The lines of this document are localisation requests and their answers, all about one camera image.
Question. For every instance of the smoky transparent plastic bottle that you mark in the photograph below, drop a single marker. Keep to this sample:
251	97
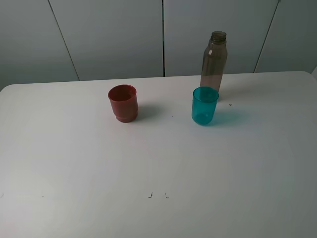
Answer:
214	61

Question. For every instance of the teal transparent plastic cup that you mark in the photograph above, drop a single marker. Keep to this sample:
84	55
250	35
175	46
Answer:
204	105

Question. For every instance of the red plastic cup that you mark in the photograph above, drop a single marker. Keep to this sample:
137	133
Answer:
123	100

